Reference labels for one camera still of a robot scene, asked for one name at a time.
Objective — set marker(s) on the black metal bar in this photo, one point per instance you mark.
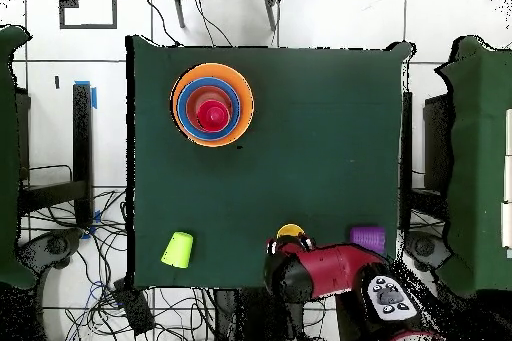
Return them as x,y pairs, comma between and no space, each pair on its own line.
407,137

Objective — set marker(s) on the small red plastic bowl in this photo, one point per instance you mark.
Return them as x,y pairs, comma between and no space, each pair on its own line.
194,103

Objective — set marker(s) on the purple plastic cup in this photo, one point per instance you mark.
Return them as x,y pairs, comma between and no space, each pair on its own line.
368,236

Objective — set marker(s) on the lime green plastic cup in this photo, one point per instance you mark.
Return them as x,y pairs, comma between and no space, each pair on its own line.
176,250

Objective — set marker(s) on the black metal stand frame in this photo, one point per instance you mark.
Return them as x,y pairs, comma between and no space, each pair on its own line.
82,137

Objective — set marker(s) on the black rounded stand foot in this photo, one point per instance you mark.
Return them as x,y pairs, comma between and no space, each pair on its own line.
424,247
58,245

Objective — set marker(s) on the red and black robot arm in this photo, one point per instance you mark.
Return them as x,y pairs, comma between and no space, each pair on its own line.
332,269

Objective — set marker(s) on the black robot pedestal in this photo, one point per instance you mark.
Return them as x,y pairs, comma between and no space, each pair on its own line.
248,317

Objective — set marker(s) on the dark green tablecloth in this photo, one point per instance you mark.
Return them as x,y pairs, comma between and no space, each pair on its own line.
320,137

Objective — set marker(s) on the yellow plastic cup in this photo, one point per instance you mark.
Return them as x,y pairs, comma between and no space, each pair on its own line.
290,231

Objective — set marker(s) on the blue tape strip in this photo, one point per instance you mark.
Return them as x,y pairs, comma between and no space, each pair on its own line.
94,99

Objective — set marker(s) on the black power strip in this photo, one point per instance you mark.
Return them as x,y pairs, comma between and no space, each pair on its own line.
134,309

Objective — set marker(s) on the green cloth side table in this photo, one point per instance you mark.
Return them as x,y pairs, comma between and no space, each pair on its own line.
480,157
8,157

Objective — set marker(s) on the large orange plastic bowl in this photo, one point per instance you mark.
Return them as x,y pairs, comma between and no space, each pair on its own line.
246,105

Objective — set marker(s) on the red plastic cup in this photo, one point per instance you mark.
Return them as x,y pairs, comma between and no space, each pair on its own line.
213,116

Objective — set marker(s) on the white boxes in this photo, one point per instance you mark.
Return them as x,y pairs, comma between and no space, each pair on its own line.
507,221

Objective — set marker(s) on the blue plastic bowl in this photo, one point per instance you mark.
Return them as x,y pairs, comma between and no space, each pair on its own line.
182,109

